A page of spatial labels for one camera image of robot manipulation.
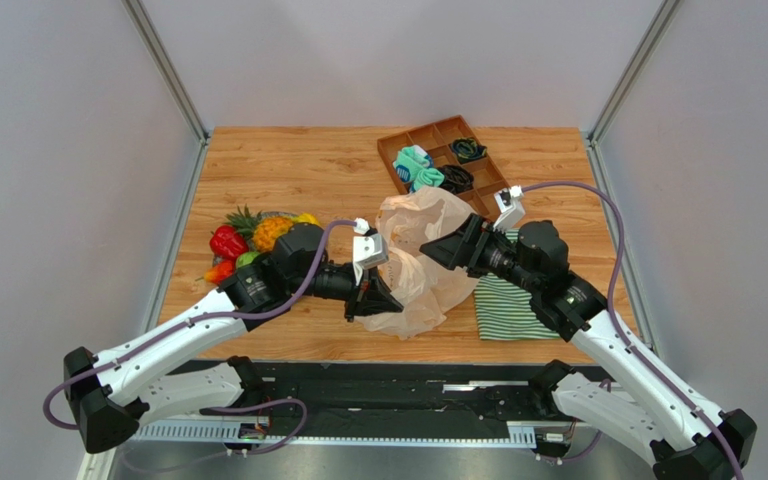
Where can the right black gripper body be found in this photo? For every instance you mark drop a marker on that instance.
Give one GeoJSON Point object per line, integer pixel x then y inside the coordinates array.
{"type": "Point", "coordinates": [478, 243]}

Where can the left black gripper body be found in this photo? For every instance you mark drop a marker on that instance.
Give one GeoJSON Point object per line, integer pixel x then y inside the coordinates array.
{"type": "Point", "coordinates": [353, 292]}

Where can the translucent beige plastic bag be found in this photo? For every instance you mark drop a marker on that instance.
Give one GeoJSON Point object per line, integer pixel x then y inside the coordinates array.
{"type": "Point", "coordinates": [426, 290]}

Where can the yellow banana bunch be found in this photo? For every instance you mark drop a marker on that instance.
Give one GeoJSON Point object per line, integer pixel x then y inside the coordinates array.
{"type": "Point", "coordinates": [307, 218]}

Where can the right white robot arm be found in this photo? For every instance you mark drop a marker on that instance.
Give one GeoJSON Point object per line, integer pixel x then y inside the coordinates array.
{"type": "Point", "coordinates": [675, 429]}

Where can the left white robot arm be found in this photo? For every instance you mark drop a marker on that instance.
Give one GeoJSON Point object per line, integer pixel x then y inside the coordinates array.
{"type": "Point", "coordinates": [113, 393]}

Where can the green striped cloth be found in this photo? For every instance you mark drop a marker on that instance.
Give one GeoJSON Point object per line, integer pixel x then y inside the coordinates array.
{"type": "Point", "coordinates": [503, 313]}

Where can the mint green sock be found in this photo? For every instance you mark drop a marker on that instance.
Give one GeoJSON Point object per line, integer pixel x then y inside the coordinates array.
{"type": "Point", "coordinates": [414, 167]}

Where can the black yellow sock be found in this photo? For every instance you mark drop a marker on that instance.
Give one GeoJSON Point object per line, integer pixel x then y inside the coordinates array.
{"type": "Point", "coordinates": [467, 150]}

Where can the small pineapple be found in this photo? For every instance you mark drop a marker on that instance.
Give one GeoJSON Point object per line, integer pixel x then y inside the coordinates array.
{"type": "Point", "coordinates": [260, 231]}

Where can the brown compartment tray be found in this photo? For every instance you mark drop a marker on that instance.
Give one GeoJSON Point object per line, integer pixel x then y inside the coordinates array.
{"type": "Point", "coordinates": [435, 138]}

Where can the grey fruit plate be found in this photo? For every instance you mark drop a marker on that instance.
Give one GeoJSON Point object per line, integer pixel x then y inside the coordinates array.
{"type": "Point", "coordinates": [269, 214]}

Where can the red orange peach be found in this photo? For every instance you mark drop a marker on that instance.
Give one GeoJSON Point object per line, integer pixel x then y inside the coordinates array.
{"type": "Point", "coordinates": [219, 272]}

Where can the red bell pepper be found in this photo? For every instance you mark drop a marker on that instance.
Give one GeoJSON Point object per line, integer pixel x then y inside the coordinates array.
{"type": "Point", "coordinates": [227, 243]}

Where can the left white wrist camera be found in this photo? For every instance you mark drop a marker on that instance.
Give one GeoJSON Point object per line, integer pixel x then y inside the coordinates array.
{"type": "Point", "coordinates": [369, 249]}

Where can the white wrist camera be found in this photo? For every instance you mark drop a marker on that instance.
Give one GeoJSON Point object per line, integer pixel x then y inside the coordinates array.
{"type": "Point", "coordinates": [369, 249]}
{"type": "Point", "coordinates": [511, 208]}

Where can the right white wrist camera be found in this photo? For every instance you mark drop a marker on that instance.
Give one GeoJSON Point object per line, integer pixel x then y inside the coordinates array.
{"type": "Point", "coordinates": [511, 208]}

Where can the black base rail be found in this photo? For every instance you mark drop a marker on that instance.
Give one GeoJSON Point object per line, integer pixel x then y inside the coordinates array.
{"type": "Point", "coordinates": [423, 405]}

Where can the right aluminium frame post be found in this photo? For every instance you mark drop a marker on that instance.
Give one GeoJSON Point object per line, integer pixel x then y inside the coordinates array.
{"type": "Point", "coordinates": [659, 24]}

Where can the aluminium frame post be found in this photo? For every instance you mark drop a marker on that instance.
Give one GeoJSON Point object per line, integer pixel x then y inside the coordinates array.
{"type": "Point", "coordinates": [659, 24]}
{"type": "Point", "coordinates": [152, 40]}

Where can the left aluminium frame post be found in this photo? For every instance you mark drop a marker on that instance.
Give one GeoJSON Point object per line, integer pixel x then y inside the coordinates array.
{"type": "Point", "coordinates": [152, 40]}

